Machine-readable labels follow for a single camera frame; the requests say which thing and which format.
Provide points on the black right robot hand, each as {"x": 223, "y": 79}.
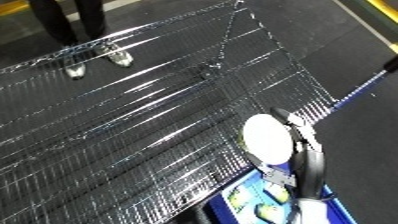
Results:
{"x": 311, "y": 170}

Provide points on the pale right robot arm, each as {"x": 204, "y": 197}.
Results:
{"x": 313, "y": 213}

